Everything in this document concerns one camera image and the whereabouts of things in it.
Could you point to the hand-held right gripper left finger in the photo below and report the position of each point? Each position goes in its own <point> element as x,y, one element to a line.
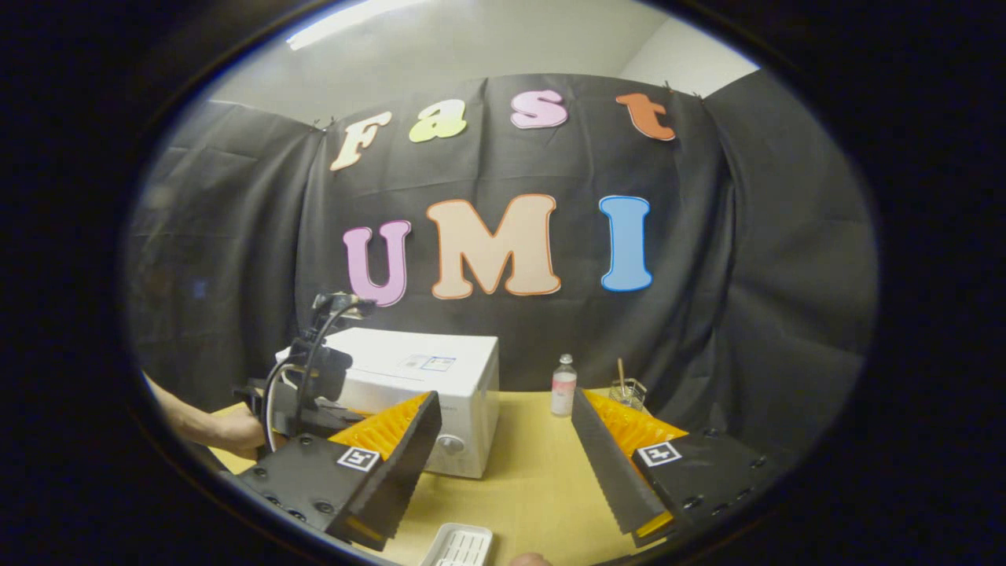
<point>401,472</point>

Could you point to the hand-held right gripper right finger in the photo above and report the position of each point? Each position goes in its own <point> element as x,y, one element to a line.
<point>613,479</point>

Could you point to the white microwave oven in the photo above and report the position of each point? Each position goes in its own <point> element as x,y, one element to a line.
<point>464,393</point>

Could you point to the glass jar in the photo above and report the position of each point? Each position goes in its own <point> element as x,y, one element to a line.
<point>631,395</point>

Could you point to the white plastic tray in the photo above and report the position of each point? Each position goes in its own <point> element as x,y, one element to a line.
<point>460,545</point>

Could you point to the small clear bottle pink label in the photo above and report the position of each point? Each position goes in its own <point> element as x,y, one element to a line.
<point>563,389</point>

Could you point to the wooden stick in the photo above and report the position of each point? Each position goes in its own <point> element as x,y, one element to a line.
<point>621,371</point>

